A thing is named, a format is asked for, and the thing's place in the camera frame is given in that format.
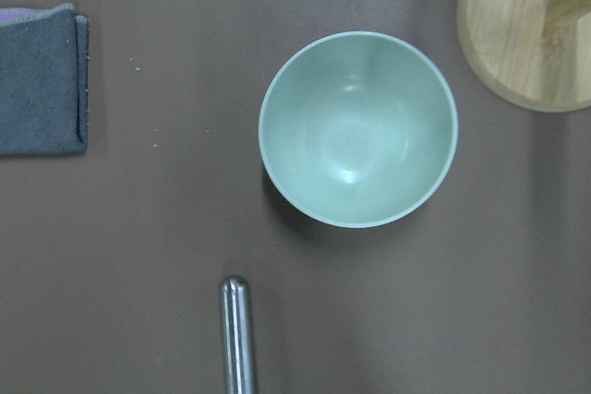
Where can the steel muddler with black tip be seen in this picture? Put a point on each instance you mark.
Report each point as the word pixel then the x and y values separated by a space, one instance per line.
pixel 240 373

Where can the mint green bowl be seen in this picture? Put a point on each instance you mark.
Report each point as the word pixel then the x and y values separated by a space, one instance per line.
pixel 358 129

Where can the wooden mug tree stand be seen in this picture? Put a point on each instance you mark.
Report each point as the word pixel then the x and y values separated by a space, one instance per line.
pixel 532 53

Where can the grey folded cloth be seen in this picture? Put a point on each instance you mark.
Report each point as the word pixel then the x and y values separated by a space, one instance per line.
pixel 44 79

